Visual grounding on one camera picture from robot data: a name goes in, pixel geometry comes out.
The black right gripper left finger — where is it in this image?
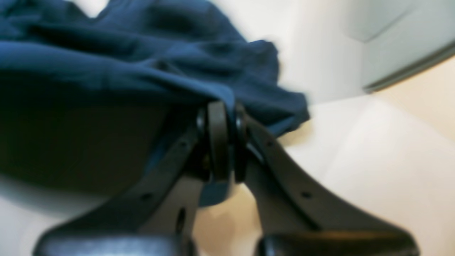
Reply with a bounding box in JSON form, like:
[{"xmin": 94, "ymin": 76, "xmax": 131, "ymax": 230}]
[{"xmin": 33, "ymin": 101, "xmax": 230, "ymax": 256}]

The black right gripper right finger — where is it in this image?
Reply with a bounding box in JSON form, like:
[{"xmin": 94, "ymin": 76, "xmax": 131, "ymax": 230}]
[{"xmin": 235, "ymin": 105, "xmax": 420, "ymax": 256}]

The dark blue t-shirt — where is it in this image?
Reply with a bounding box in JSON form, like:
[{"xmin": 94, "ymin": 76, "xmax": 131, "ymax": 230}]
[{"xmin": 0, "ymin": 0, "xmax": 309, "ymax": 196}]

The grey metal edge strip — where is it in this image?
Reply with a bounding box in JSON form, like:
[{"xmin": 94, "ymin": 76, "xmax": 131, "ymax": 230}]
[{"xmin": 363, "ymin": 42, "xmax": 455, "ymax": 94}]

